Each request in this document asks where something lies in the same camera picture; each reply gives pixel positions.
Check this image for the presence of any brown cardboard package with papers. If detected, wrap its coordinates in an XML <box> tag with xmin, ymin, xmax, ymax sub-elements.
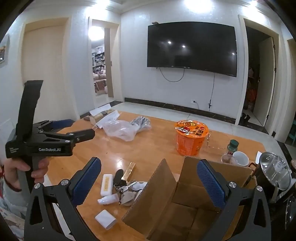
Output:
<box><xmin>89</xmin><ymin>103</ymin><xmax>120</xmax><ymax>128</ymax></box>

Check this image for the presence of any beige wooden door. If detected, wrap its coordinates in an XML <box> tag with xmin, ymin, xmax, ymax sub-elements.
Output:
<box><xmin>21</xmin><ymin>18</ymin><xmax>76</xmax><ymax>122</ymax></box>

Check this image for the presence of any person's left forearm sleeve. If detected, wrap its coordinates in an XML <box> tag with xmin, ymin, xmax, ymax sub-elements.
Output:
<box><xmin>0</xmin><ymin>166</ymin><xmax>30</xmax><ymax>235</ymax></box>

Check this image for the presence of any keys bunch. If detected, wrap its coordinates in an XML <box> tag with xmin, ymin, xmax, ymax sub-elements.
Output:
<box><xmin>113</xmin><ymin>180</ymin><xmax>137</xmax><ymax>206</ymax></box>

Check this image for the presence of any grey plastic-wrapped item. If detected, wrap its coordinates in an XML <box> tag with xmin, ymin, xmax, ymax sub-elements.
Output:
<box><xmin>130</xmin><ymin>116</ymin><xmax>152</xmax><ymax>133</ymax></box>

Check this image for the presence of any gold rectangular box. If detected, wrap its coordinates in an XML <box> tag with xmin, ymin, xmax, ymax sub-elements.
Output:
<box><xmin>121</xmin><ymin>162</ymin><xmax>135</xmax><ymax>182</ymax></box>

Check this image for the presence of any white rectangular small box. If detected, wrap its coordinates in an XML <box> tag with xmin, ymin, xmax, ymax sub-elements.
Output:
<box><xmin>95</xmin><ymin>210</ymin><xmax>117</xmax><ymax>230</ymax></box>

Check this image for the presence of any white earbuds case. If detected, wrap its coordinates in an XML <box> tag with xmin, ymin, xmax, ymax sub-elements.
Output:
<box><xmin>132</xmin><ymin>181</ymin><xmax>147</xmax><ymax>192</ymax></box>

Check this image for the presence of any person's left hand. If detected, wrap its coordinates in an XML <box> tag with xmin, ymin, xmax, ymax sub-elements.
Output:
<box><xmin>3</xmin><ymin>158</ymin><xmax>49</xmax><ymax>190</ymax></box>

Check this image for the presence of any open cardboard box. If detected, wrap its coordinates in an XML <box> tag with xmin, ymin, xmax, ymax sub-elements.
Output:
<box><xmin>122</xmin><ymin>157</ymin><xmax>257</xmax><ymax>240</ymax></box>

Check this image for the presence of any green-lidded glass jar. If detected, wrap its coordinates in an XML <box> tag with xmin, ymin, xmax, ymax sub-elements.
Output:
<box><xmin>227</xmin><ymin>139</ymin><xmax>239</xmax><ymax>155</ymax></box>

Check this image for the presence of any white ceramic mug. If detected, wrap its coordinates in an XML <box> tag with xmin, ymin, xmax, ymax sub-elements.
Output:
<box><xmin>231</xmin><ymin>151</ymin><xmax>249</xmax><ymax>167</ymax></box>

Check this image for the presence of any white small bottle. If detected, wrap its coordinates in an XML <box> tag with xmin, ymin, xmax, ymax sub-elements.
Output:
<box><xmin>97</xmin><ymin>193</ymin><xmax>120</xmax><ymax>205</ymax></box>

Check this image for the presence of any orange instant noodle bucket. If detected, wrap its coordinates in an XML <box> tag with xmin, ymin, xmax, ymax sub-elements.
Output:
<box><xmin>175</xmin><ymin>120</ymin><xmax>209</xmax><ymax>156</ymax></box>

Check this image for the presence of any wall-mounted black television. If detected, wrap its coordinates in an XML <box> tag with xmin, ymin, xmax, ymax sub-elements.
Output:
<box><xmin>147</xmin><ymin>22</ymin><xmax>237</xmax><ymax>77</ymax></box>

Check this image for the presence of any clear wine glass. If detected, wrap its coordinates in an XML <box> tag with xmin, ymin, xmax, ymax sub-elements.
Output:
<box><xmin>221</xmin><ymin>154</ymin><xmax>236</xmax><ymax>165</ymax></box>

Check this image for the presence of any crumpled clear plastic bag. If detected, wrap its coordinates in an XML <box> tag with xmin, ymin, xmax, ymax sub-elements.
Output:
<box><xmin>102</xmin><ymin>120</ymin><xmax>138</xmax><ymax>142</ymax></box>

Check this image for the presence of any white gold-label power bank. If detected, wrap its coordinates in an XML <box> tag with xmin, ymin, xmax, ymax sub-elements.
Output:
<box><xmin>100</xmin><ymin>174</ymin><xmax>113</xmax><ymax>197</ymax></box>

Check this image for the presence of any television power cable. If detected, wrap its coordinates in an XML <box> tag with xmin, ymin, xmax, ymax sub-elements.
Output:
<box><xmin>207</xmin><ymin>72</ymin><xmax>216</xmax><ymax>110</ymax></box>

